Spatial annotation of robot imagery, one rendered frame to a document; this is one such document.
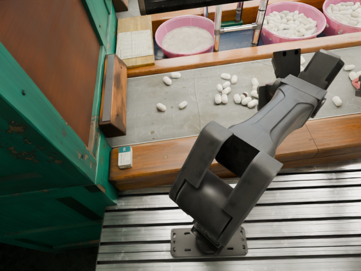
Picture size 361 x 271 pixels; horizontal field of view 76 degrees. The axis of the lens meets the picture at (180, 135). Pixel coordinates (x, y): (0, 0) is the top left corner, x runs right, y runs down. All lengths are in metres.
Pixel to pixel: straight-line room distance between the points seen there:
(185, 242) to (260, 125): 0.45
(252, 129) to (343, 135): 0.53
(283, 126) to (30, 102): 0.36
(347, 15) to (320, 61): 0.82
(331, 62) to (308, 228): 0.44
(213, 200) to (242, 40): 0.98
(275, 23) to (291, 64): 0.63
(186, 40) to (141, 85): 0.32
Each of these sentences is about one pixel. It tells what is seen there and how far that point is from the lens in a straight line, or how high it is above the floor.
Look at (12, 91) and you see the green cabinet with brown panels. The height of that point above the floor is 1.14.
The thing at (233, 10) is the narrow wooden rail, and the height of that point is 0.76.
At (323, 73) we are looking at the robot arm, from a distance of 0.50.
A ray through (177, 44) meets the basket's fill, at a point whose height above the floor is 0.73.
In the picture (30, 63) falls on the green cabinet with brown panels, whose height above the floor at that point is 1.11.
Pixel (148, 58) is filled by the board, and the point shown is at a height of 0.78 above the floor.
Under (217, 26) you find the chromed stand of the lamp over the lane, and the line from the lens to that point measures 0.91.
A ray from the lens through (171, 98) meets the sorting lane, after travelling 0.83.
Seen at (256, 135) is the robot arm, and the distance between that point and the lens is 0.28.
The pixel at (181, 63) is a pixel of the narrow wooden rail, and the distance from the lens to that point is 0.91.
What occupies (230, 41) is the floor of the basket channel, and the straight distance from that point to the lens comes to 1.17.
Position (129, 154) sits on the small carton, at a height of 0.79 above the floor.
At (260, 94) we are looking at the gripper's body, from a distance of 0.59.
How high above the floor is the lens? 1.35
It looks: 57 degrees down
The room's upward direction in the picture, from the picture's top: 8 degrees counter-clockwise
